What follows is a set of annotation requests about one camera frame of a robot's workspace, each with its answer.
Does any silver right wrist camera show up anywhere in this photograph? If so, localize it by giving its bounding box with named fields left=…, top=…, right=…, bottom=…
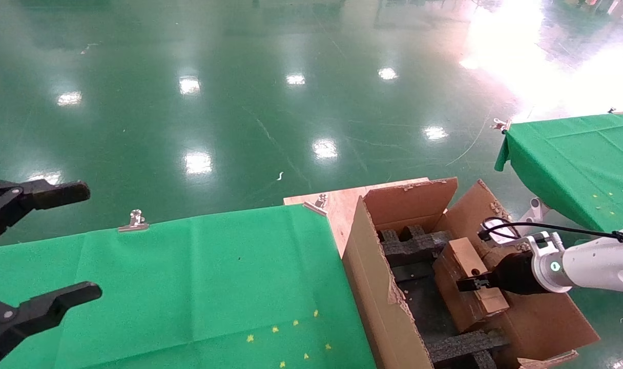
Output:
left=481, top=218, right=563, bottom=254

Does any black foam insert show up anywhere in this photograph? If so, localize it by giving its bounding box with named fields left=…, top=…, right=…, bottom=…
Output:
left=377, top=227, right=451, bottom=268
left=425, top=330, right=512, bottom=369

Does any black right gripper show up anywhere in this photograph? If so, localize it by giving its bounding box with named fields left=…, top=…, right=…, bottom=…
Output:
left=456, top=251, right=540, bottom=296

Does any white table leg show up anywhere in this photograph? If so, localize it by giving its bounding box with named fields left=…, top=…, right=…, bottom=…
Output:
left=518, top=197, right=549, bottom=224

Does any large open cardboard carton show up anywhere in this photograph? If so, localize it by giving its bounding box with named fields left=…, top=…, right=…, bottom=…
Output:
left=341, top=177, right=600, bottom=369

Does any small brown cardboard box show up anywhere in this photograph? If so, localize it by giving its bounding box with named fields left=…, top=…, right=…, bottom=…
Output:
left=433, top=237, right=511, bottom=334

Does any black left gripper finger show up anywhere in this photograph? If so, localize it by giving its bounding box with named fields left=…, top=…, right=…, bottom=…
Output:
left=0, top=282, right=103, bottom=365
left=0, top=179, right=91, bottom=248

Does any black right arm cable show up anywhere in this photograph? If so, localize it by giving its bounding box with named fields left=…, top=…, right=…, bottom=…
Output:
left=478, top=218, right=623, bottom=244

